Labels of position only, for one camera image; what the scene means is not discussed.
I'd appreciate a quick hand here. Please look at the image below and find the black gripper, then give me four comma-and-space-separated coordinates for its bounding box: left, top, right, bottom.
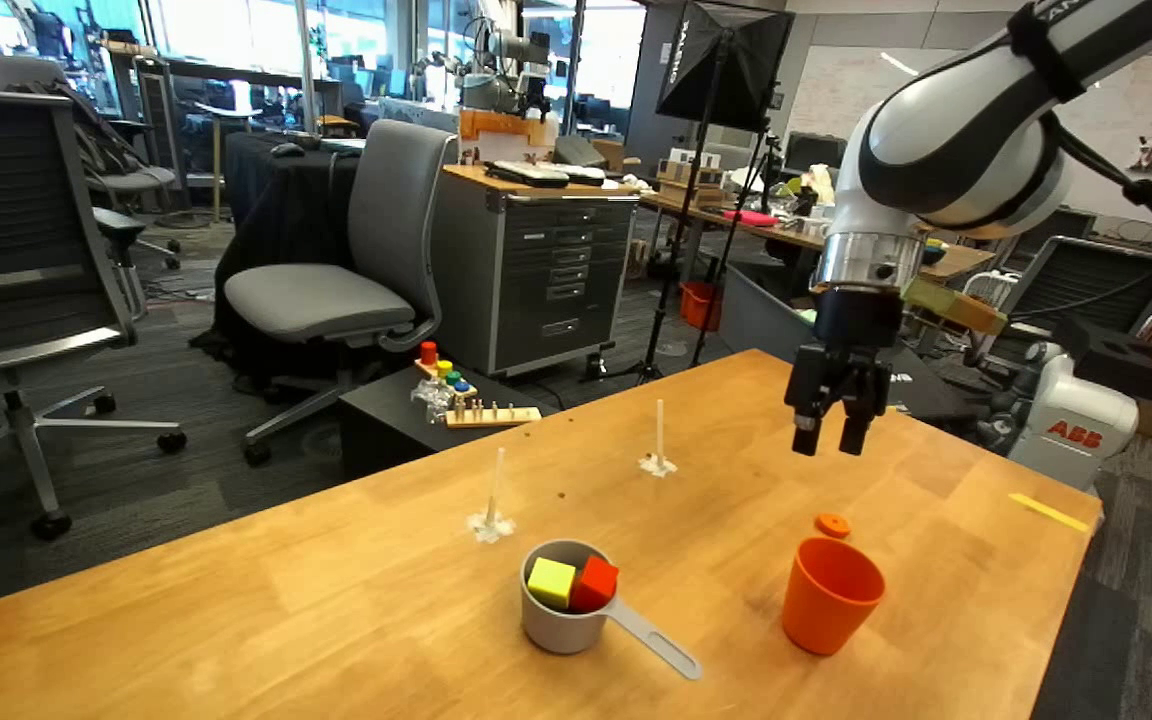
788, 291, 898, 458

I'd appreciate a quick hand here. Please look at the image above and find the orange disk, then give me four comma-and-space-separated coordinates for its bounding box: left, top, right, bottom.
812, 514, 852, 540

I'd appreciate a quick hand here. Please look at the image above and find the red cube block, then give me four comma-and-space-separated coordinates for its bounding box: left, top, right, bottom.
566, 556, 618, 613

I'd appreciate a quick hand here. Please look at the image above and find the gray measuring cup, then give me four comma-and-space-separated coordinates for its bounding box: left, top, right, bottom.
518, 540, 702, 681

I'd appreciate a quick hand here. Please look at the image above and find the yellow cube block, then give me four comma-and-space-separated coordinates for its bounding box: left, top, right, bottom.
524, 556, 574, 610

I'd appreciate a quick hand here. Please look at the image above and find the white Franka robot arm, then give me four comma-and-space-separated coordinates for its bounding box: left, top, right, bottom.
784, 0, 1152, 458

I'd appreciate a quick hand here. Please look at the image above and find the white ABB robot base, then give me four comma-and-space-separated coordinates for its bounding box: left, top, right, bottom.
1006, 344, 1140, 489

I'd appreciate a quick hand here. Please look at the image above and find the orange plastic cup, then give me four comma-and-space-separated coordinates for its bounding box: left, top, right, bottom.
779, 540, 886, 656

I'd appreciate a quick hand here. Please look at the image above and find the clear peg stand right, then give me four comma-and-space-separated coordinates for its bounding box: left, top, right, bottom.
639, 401, 674, 479

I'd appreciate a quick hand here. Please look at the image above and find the clear peg stand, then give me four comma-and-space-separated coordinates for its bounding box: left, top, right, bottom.
466, 452, 515, 545
639, 401, 674, 479

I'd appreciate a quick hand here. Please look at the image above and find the yellow tape strip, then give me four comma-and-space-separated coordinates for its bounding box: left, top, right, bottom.
1006, 492, 1092, 538

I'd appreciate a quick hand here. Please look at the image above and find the cluttered wooden desk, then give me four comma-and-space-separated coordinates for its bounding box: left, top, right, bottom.
639, 189, 828, 251

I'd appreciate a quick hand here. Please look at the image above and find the gray drawer cabinet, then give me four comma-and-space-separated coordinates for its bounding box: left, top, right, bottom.
430, 166, 635, 377

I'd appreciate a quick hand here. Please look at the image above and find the black softbox light stand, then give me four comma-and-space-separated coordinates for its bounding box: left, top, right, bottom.
635, 0, 793, 380

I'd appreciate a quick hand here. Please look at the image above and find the clear peg stand left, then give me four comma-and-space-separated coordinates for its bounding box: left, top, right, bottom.
466, 452, 515, 545

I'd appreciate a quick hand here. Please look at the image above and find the colorful wooden toy set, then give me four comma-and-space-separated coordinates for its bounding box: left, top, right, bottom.
411, 339, 539, 429

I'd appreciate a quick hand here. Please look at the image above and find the small black side table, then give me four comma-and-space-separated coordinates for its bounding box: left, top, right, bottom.
334, 364, 565, 479

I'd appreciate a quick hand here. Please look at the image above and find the gray office chair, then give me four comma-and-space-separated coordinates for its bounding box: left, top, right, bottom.
222, 122, 453, 464

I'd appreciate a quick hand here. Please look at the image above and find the black mesh office chair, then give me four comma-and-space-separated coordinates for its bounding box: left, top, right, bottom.
0, 92, 187, 540

